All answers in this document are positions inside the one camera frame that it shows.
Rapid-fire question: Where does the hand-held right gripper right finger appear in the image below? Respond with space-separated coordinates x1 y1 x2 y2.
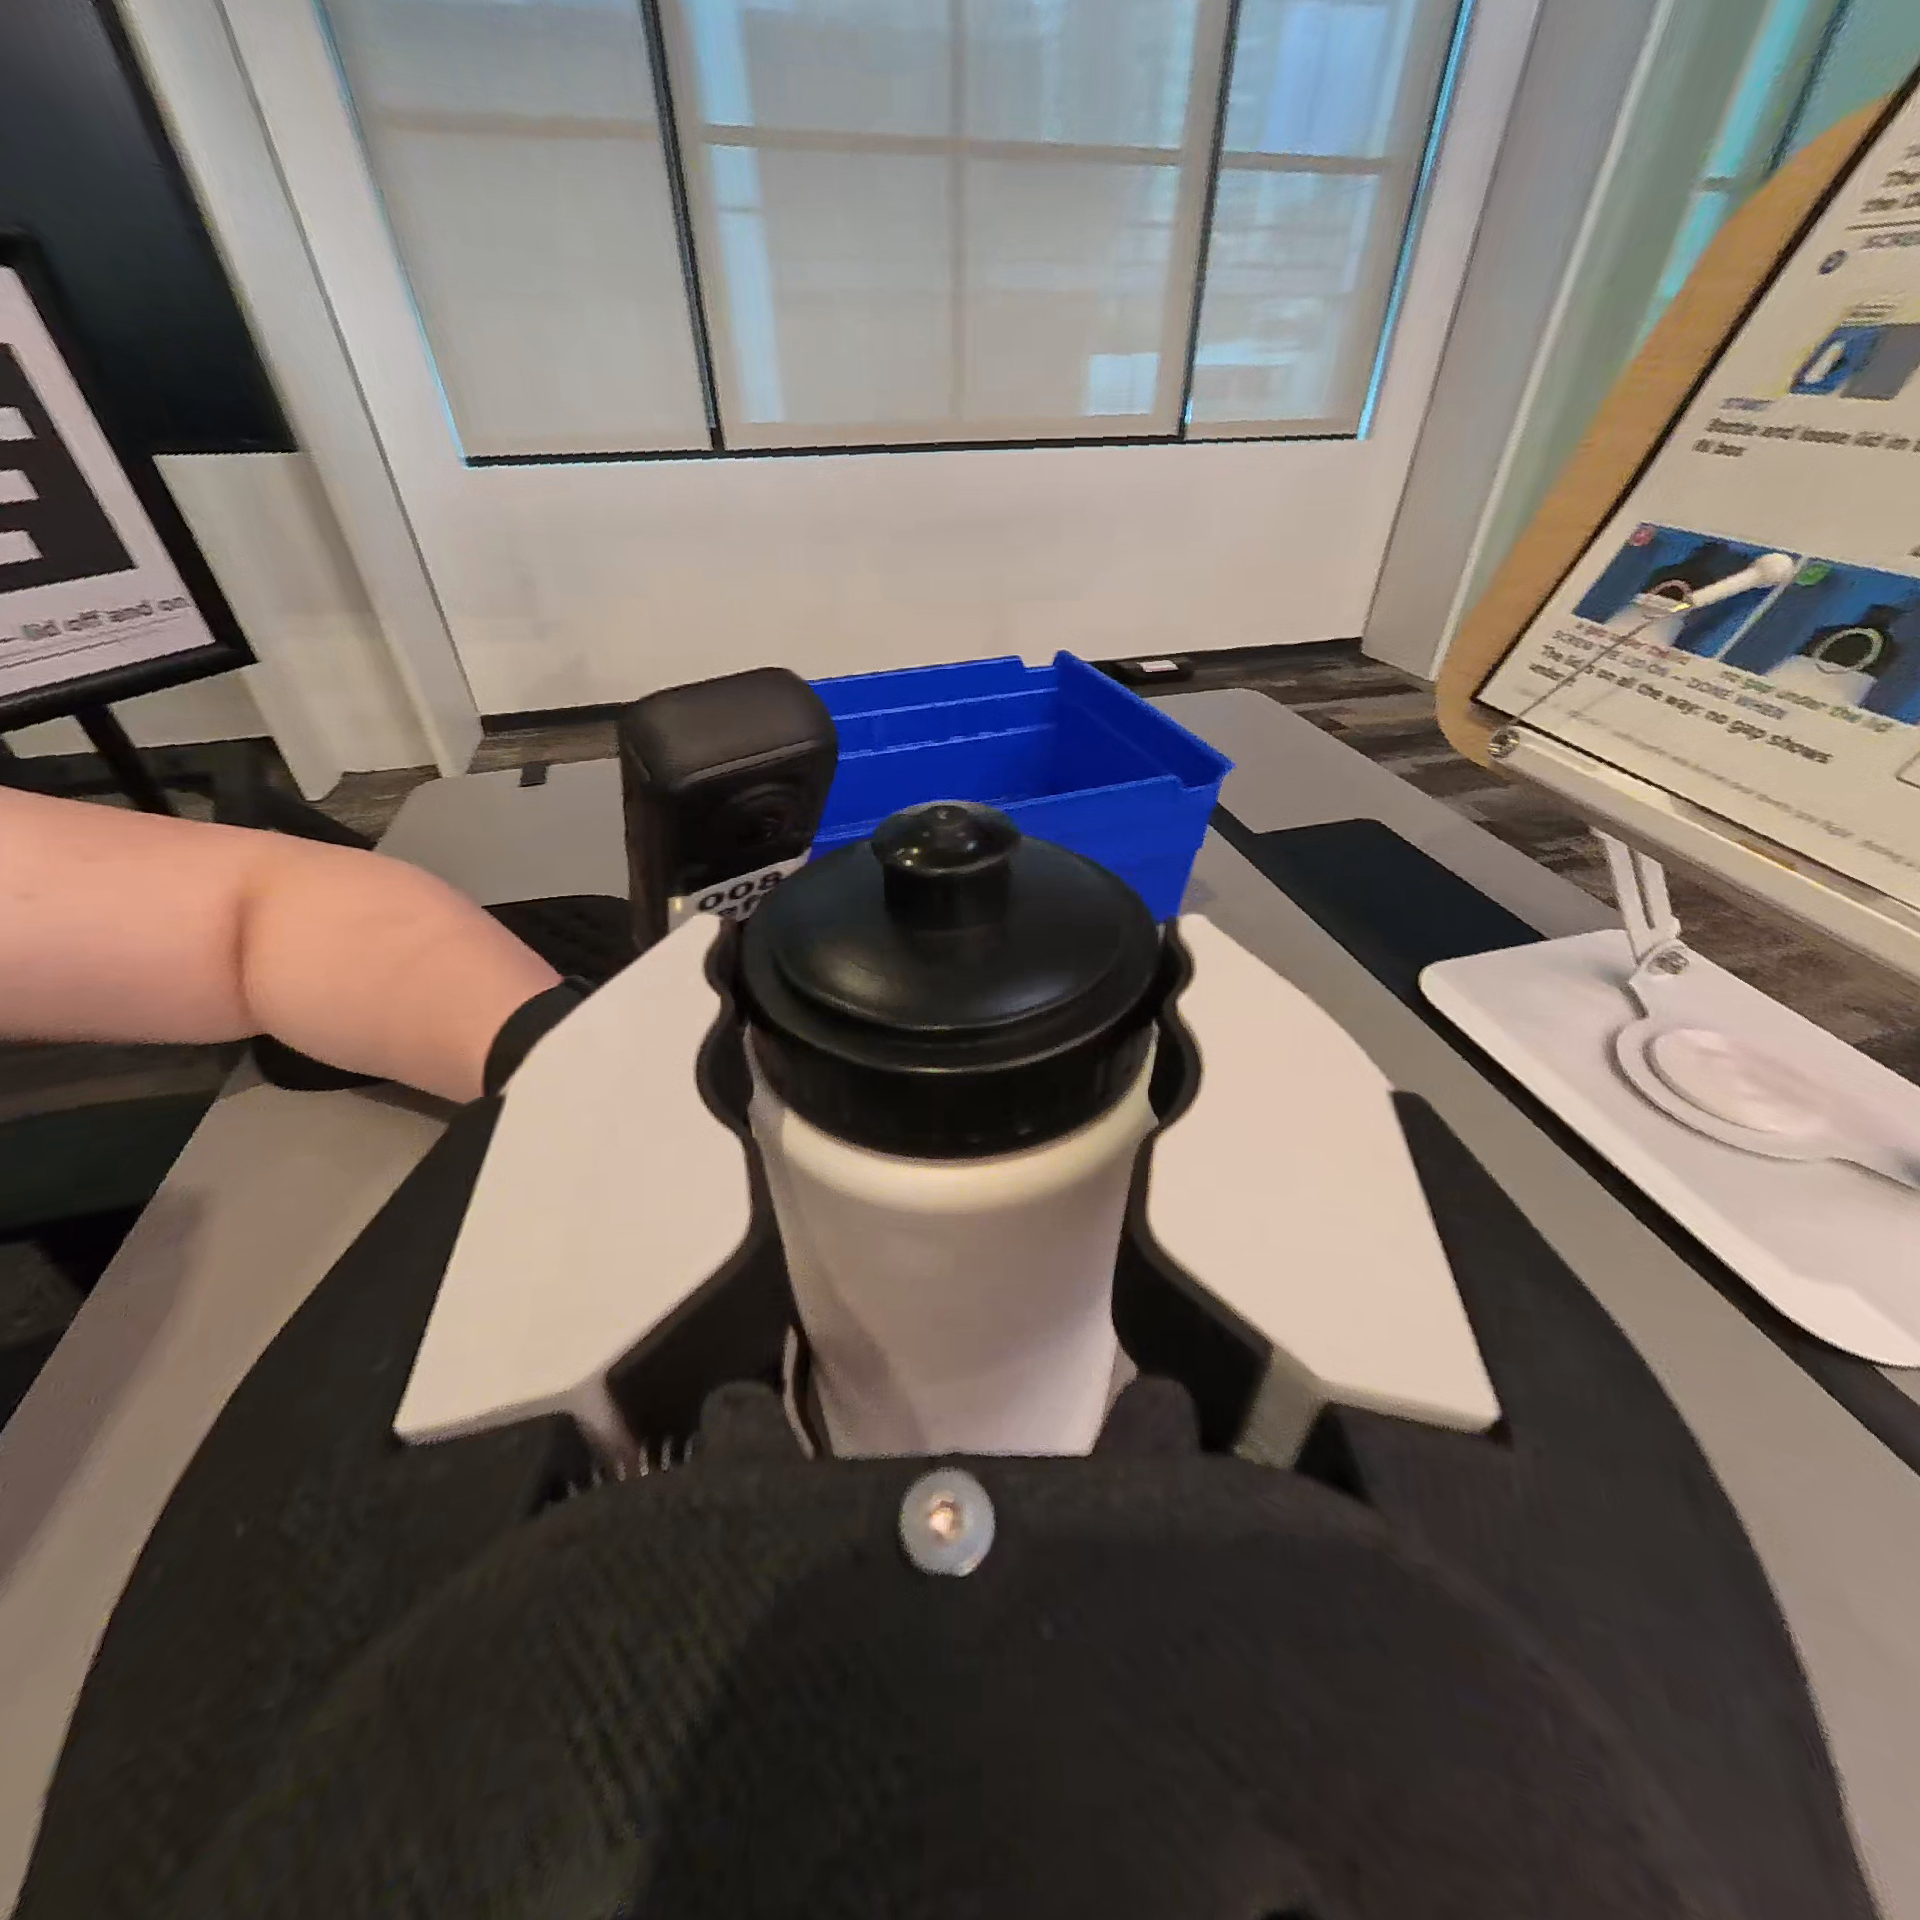
1117 911 1506 1470

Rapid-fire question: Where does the black mesh wrist rest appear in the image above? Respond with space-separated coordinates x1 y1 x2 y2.
253 896 635 1096

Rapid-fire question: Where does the person's left forearm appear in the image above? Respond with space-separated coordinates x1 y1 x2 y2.
0 784 567 1106

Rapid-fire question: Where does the black wrist band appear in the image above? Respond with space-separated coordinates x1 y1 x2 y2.
484 975 599 1099

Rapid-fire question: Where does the large dark wall screen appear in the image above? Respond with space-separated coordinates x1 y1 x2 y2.
0 0 298 452

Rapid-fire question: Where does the printed instruction sheet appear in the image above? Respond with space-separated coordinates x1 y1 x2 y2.
1477 91 1920 921

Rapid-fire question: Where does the black rectangular table pad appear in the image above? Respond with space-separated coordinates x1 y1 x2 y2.
1252 815 1551 979

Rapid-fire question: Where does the white plastic bottle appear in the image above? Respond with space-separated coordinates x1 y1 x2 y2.
749 1072 1159 1461

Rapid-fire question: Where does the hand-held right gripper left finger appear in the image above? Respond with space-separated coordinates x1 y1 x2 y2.
393 914 795 1479

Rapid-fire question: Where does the black framed sign stand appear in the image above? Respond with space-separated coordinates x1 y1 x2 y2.
0 233 378 851

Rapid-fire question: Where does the black bottle lid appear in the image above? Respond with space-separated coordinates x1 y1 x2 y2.
736 802 1169 1163

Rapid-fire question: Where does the blue plastic bin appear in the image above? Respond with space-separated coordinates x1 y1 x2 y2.
807 651 1239 921

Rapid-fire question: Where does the instruction board on white stand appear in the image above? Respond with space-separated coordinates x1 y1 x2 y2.
1419 58 1920 1372

